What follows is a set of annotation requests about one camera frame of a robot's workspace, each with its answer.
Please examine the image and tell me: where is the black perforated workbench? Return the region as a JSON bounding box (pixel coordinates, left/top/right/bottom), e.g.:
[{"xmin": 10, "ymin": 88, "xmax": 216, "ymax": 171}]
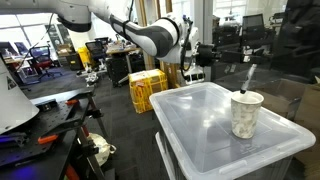
[{"xmin": 0, "ymin": 89, "xmax": 105, "ymax": 180}]

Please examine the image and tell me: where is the black and silver marker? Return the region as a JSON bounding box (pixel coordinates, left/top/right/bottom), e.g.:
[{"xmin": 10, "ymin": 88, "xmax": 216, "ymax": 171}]
[{"xmin": 240, "ymin": 64, "xmax": 257, "ymax": 94}]

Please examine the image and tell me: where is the white marbled paper cup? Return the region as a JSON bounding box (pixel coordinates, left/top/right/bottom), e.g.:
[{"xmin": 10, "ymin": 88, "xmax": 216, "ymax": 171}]
[{"xmin": 231, "ymin": 91, "xmax": 264, "ymax": 139}]

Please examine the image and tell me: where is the yellow wrapped box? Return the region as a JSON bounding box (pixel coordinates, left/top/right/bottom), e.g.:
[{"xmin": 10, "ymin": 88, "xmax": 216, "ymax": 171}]
[{"xmin": 129, "ymin": 69, "xmax": 168, "ymax": 114}]

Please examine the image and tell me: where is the orange handled clamp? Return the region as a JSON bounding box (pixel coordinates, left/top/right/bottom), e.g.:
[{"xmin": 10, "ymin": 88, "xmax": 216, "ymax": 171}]
[{"xmin": 38, "ymin": 135, "xmax": 59, "ymax": 145}]

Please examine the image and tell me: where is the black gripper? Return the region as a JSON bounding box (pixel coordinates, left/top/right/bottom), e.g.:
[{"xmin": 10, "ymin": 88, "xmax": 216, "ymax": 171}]
[{"xmin": 196, "ymin": 44, "xmax": 269, "ymax": 67}]

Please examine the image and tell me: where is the black office chair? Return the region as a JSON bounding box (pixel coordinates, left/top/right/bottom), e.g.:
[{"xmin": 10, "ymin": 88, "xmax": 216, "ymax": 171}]
[{"xmin": 29, "ymin": 46, "xmax": 62, "ymax": 81}]

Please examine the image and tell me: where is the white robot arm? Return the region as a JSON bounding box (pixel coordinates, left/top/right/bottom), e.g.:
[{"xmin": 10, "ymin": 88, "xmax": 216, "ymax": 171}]
[{"xmin": 0, "ymin": 0, "xmax": 263, "ymax": 67}]

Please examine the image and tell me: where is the clear plastic storage bin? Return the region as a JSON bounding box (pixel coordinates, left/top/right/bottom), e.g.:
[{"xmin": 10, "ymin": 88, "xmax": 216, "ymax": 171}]
[{"xmin": 155, "ymin": 132, "xmax": 292, "ymax": 180}]

